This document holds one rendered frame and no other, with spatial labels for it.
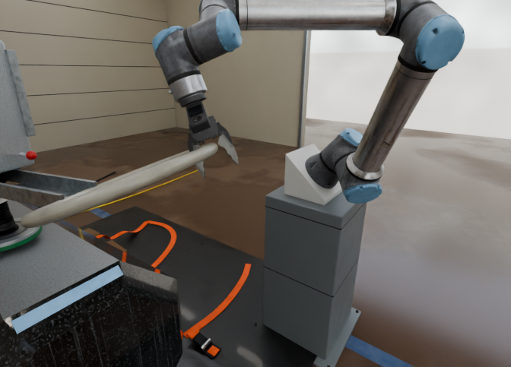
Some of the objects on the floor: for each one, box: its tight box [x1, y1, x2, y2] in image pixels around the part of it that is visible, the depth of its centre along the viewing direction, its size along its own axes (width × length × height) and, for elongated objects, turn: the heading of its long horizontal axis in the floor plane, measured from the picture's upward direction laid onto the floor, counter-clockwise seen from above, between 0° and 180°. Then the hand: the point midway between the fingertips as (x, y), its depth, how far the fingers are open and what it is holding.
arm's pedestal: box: [254, 185, 367, 367], centre depth 166 cm, size 50×50×85 cm
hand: (220, 168), depth 80 cm, fingers open, 9 cm apart
